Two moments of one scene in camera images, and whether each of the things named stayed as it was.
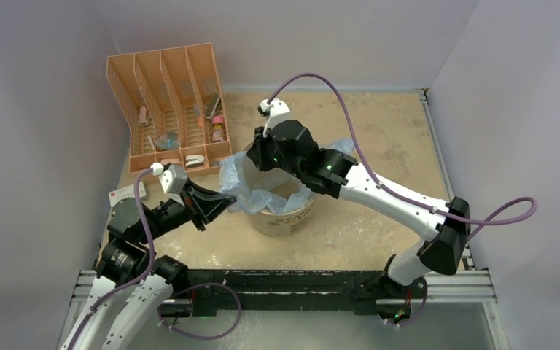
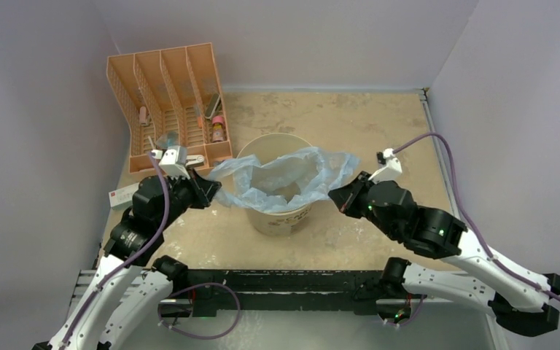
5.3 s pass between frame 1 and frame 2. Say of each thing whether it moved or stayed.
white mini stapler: stayed
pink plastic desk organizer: stayed
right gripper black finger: moved
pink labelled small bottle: stayed
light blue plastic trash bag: moved
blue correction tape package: stayed
